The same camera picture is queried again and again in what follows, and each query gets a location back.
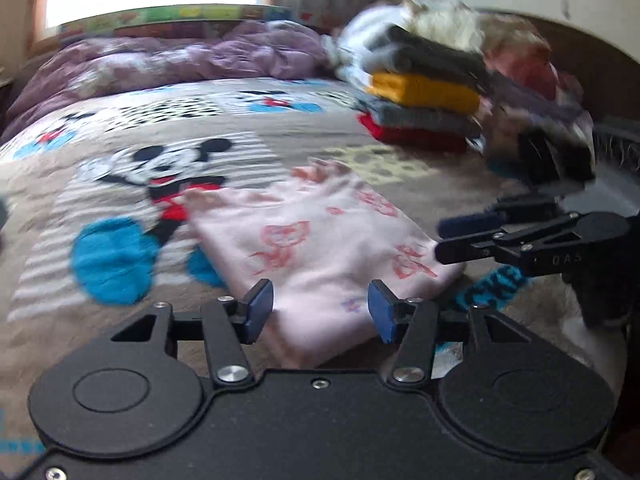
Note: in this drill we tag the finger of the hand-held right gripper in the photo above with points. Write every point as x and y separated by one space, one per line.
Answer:
465 251
470 224

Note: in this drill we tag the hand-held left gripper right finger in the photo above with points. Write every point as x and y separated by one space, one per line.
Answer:
380 311

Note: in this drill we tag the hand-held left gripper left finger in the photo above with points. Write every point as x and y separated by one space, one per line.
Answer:
260 306

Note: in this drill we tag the pink printed garment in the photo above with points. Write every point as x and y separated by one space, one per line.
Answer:
310 260

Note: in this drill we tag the stack of folded clothes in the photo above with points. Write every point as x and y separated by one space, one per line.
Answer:
520 55

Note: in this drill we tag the white blue printed folded garment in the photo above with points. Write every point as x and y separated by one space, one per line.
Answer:
500 135

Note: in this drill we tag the red folded garment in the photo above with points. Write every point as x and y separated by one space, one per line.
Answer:
415 136

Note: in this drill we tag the black folded garment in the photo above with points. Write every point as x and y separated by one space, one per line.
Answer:
555 160

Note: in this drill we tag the grey-blue folded garment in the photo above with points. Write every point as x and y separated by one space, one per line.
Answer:
425 117

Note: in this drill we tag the yellow folded garment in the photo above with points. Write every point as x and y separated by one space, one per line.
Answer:
425 91

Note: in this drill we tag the purple folded garment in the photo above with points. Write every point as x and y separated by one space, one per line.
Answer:
540 100

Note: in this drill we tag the grey folded garment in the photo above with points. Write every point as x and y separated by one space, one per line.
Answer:
425 55

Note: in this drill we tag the brown wooden headboard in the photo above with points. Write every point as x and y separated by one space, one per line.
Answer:
590 70

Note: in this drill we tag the cartoon printed blanket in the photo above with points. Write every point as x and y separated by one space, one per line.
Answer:
100 170

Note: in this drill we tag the purple floral quilt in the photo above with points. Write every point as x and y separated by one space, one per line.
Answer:
175 55

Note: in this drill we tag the colourful picture panel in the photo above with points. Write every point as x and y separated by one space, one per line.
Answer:
175 14

